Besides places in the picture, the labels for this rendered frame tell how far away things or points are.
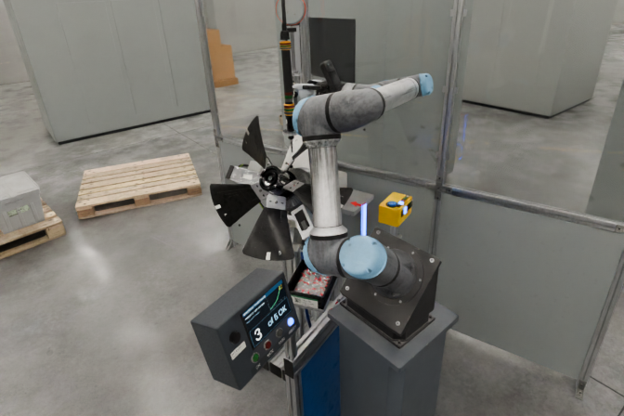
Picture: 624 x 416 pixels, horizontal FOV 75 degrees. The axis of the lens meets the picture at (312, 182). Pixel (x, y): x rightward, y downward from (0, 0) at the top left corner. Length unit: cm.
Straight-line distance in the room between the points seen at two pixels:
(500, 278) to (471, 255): 19
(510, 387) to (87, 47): 648
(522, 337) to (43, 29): 652
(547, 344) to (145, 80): 640
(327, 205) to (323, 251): 13
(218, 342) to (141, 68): 640
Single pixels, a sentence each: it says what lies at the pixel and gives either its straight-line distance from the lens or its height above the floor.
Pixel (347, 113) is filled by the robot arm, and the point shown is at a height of 167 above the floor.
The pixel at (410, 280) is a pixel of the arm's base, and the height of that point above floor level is 119.
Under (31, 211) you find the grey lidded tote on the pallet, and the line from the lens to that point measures 442.
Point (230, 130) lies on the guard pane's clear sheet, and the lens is 306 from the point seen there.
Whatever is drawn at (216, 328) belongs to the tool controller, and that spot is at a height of 125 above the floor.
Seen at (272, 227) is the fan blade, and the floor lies 104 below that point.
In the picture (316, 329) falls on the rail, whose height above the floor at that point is 85.
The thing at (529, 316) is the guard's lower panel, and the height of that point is 35.
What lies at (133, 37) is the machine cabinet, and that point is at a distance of 717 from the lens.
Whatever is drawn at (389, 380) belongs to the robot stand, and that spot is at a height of 90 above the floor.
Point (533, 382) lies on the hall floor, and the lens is 274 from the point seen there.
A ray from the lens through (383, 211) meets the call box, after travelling 188.
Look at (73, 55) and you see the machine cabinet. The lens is 700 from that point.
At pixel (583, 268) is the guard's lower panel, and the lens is 235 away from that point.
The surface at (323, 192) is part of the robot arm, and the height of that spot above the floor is 144.
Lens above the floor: 198
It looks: 25 degrees down
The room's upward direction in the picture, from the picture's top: 2 degrees counter-clockwise
